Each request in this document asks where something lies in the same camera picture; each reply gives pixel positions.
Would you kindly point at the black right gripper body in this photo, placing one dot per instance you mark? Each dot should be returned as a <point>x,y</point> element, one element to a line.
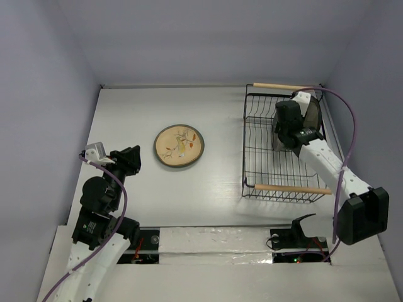
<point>284,126</point>

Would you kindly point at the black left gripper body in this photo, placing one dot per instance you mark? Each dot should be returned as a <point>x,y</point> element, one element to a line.
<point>123,166</point>

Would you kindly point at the dark deer pattern plate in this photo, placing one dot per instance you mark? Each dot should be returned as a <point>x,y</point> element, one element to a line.
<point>311,124</point>

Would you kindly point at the beige bird pattern plate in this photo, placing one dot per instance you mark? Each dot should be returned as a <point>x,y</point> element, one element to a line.
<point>179,145</point>

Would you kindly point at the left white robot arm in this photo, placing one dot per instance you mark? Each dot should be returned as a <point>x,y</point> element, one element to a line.
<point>99,239</point>

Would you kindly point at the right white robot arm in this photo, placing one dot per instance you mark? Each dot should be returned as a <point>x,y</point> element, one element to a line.
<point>362,211</point>

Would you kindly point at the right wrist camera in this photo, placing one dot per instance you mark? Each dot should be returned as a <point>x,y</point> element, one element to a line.
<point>303,99</point>

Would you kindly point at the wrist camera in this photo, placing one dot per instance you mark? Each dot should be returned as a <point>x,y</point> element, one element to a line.
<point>95,153</point>
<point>303,99</point>

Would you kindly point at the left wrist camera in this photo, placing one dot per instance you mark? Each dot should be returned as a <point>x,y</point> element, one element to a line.
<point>95,153</point>

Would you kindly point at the black wire dish rack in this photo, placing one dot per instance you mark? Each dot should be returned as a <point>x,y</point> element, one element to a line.
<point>267,174</point>

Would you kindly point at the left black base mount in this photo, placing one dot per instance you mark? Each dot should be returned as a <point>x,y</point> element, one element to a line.
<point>145,251</point>

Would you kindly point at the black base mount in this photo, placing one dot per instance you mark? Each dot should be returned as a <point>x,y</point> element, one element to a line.
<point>291,245</point>
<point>145,251</point>

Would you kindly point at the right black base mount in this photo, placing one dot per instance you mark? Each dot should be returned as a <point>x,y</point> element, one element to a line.
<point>291,245</point>

